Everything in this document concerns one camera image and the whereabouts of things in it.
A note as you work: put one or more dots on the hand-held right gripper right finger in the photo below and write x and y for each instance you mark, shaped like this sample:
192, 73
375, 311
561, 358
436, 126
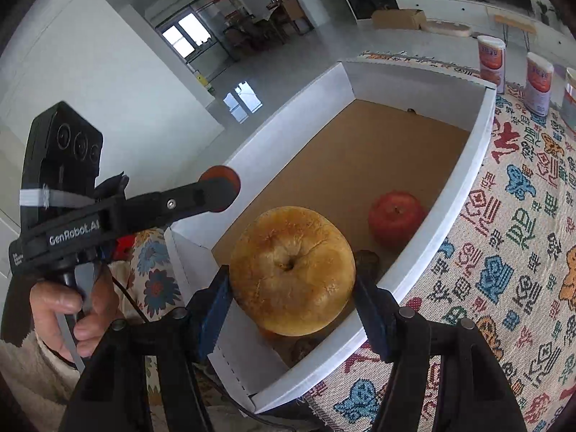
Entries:
373, 319

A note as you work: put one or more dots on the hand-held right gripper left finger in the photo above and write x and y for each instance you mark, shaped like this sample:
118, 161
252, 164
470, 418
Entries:
216, 315

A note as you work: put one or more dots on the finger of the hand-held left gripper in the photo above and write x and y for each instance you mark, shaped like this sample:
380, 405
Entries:
180, 202

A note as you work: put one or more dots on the small reddish-brown fruit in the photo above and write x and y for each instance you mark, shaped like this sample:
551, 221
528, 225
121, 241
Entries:
222, 172

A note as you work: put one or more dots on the brown kiwi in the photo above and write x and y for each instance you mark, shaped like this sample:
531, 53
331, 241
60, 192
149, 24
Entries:
368, 260

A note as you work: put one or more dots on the yellow asian pear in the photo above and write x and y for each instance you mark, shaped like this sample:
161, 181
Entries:
292, 270

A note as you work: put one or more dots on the red apple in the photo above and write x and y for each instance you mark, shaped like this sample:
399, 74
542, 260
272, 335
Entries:
396, 220

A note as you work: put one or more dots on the white cardboard box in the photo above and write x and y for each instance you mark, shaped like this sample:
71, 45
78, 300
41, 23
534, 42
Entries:
405, 85

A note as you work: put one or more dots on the person's left forearm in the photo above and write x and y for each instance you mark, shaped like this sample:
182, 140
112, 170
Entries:
31, 382

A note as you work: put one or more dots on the person's left hand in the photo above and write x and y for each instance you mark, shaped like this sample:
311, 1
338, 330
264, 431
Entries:
94, 328

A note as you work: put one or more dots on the floral cloth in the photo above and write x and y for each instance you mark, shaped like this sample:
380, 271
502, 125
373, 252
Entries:
155, 274

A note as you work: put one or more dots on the balcony window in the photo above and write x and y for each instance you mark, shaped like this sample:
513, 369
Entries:
180, 31

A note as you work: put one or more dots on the dining table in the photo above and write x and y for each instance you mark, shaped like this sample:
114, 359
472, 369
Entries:
256, 27

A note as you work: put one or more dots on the wooden dining chair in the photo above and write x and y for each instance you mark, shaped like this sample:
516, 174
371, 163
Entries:
294, 9

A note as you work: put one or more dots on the brown cardboard box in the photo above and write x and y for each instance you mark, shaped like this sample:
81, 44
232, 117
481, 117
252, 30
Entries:
398, 19

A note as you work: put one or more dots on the white pet bed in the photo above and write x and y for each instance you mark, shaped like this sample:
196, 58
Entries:
450, 28

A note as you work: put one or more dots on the wooden stool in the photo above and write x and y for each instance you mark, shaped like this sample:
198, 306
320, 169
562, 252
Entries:
515, 23

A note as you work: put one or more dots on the small green potted plant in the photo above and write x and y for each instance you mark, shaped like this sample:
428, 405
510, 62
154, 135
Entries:
546, 11

